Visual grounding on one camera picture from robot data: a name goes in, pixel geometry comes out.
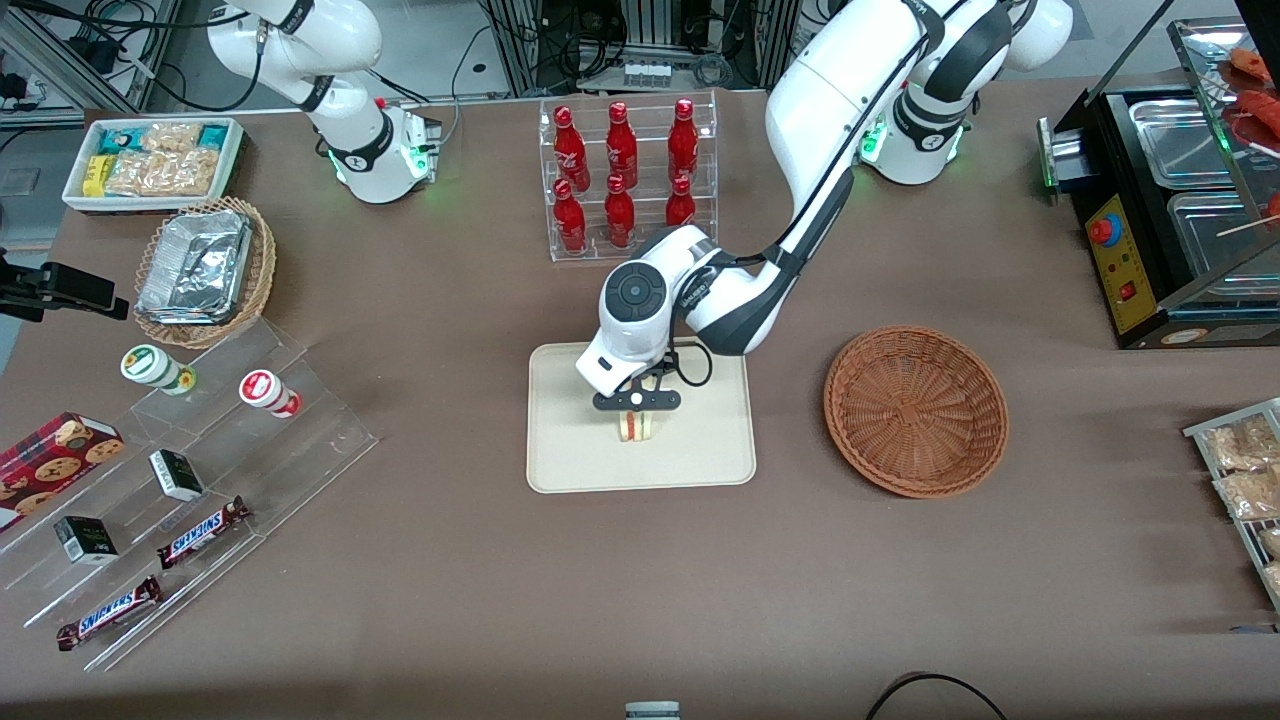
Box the red lid cup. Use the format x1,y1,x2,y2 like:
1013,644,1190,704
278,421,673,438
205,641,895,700
238,369,303,420

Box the black food warmer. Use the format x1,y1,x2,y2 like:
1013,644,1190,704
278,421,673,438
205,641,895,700
1037,0,1280,351

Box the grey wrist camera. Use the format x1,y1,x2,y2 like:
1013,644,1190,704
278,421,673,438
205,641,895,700
592,390,683,414

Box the green lid cup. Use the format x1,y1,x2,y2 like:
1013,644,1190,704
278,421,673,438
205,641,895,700
121,344,198,397

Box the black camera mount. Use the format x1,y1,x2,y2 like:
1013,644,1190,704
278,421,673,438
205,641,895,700
0,250,131,323

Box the white wire rack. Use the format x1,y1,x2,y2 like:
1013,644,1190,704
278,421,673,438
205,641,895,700
1183,397,1280,613

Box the black cable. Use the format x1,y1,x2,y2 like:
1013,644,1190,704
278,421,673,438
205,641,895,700
865,672,1009,720

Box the light wicker basket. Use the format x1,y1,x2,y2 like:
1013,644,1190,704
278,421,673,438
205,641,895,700
133,196,278,350

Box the clear acrylic bottle rack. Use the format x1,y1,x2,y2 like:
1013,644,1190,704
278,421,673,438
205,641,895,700
538,90,719,263

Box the brown wicker basket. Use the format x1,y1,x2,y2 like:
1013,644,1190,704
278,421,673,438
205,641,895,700
823,324,1010,499

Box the small clear cracker bag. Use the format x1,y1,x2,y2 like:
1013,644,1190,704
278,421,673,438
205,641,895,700
140,122,205,154

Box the large clear cracker bag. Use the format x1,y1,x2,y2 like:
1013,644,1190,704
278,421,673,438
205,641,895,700
105,148,222,199

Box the white plastic bin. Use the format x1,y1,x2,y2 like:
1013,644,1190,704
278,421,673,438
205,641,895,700
62,117,247,215

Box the cream plastic tray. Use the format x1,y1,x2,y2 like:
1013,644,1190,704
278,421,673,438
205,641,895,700
526,340,758,495

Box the silver foil containers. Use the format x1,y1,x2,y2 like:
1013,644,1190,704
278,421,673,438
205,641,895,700
137,210,254,327

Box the Snickers bar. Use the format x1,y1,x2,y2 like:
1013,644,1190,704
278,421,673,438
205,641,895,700
157,496,252,571
56,575,165,653

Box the small black box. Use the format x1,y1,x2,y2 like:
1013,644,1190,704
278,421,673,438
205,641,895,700
53,515,120,567
148,449,206,503

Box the red cola bottle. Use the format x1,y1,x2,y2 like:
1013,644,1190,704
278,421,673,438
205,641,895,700
553,178,589,255
605,101,639,190
667,98,700,187
553,105,587,192
664,175,698,231
604,174,637,250

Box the clear acrylic step display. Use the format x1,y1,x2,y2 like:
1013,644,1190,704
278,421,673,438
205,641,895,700
0,318,380,673

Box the red cookie box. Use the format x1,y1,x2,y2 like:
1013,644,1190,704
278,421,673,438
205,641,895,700
0,411,127,532

